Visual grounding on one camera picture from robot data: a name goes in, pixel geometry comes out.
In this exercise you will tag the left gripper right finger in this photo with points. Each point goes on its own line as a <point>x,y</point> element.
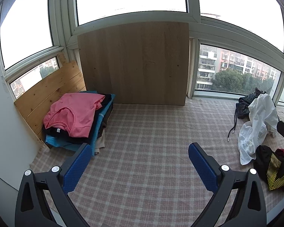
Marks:
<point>248,208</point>

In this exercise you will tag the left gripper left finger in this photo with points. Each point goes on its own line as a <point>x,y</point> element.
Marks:
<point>32,208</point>

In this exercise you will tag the white crumpled garment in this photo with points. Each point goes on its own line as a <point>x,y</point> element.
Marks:
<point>263,120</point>

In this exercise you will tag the black yellow patterned garment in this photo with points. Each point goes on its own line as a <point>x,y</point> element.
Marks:
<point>269,165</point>

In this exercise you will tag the blue folded garment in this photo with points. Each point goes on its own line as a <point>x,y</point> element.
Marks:
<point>59,143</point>

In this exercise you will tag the black folded garment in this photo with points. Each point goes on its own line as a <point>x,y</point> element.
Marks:
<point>99,123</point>

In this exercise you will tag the beige folded garment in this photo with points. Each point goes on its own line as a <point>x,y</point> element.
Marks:
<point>100,143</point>

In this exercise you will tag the light pine wood panel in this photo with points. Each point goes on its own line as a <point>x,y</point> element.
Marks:
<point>34,104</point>

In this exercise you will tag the pink folded shirt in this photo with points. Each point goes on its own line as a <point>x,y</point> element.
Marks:
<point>72,115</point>

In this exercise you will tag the plaid pink table cloth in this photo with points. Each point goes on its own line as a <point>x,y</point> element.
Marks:
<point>143,176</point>

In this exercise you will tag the large brown wooden board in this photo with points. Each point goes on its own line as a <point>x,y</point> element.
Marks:
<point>142,63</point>

